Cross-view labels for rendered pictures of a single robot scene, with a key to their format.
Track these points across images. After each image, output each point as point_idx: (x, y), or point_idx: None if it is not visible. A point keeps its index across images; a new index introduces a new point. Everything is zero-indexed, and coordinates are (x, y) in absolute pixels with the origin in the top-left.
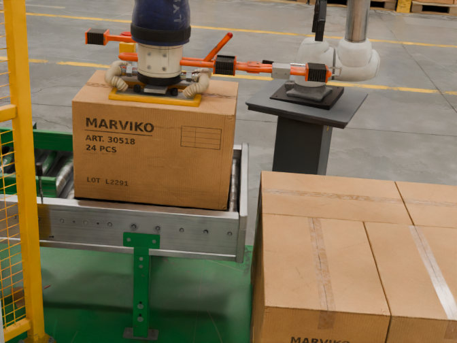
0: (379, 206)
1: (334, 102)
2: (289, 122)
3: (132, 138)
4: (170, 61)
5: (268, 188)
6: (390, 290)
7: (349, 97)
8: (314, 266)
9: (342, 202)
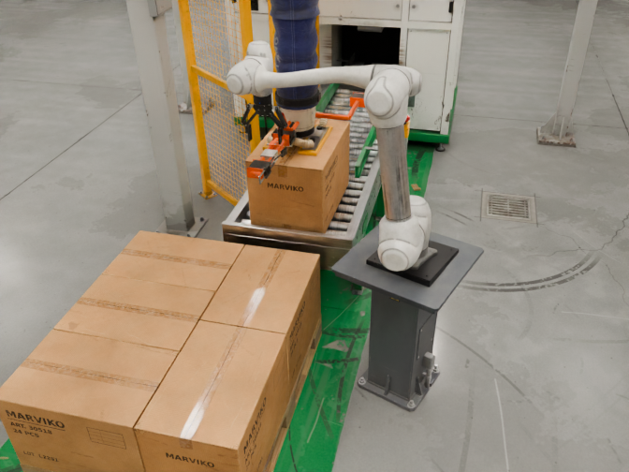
0: (237, 307)
1: (387, 271)
2: None
3: None
4: None
5: (284, 253)
6: (124, 280)
7: (413, 287)
8: (167, 254)
9: (250, 287)
